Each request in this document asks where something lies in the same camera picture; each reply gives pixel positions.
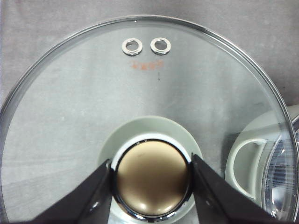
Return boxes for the green electric steamer pot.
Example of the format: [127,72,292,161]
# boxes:
[225,104,299,224]

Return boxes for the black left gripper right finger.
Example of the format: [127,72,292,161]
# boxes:
[191,153,296,224]

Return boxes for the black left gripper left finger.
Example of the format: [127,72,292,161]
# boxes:
[10,159,114,224]

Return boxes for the glass steamer lid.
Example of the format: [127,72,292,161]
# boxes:
[0,17,299,224]

